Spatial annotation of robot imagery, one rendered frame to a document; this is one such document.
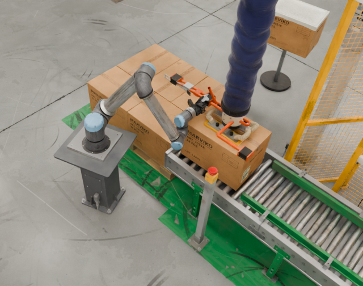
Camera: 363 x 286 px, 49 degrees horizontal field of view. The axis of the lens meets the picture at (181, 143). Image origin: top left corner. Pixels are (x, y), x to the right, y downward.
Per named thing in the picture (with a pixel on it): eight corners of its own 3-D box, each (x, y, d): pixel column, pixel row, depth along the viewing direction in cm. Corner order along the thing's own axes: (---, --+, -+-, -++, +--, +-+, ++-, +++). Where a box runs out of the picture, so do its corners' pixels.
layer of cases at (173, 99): (232, 121, 442) (238, 93, 412) (170, 172, 390) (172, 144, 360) (155, 71, 491) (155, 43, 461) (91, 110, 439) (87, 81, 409)
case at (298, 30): (318, 42, 470) (329, 11, 440) (305, 58, 447) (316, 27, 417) (271, 24, 490) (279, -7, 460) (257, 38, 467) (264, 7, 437)
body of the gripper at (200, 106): (206, 110, 321) (196, 118, 315) (198, 105, 325) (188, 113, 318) (207, 103, 315) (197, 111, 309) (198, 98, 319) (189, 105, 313)
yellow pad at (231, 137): (244, 140, 315) (245, 135, 311) (237, 147, 309) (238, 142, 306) (210, 118, 328) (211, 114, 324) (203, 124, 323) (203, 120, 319)
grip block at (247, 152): (252, 155, 291) (254, 151, 287) (245, 162, 286) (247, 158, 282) (243, 149, 294) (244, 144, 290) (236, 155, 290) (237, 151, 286)
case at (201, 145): (261, 163, 352) (272, 132, 322) (235, 190, 330) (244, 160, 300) (207, 129, 375) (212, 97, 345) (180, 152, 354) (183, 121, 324)
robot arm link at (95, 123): (82, 139, 314) (80, 123, 301) (91, 124, 326) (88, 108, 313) (101, 143, 313) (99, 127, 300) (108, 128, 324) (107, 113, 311)
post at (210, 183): (203, 240, 359) (218, 173, 285) (198, 245, 356) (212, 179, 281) (198, 235, 362) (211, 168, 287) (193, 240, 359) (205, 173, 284)
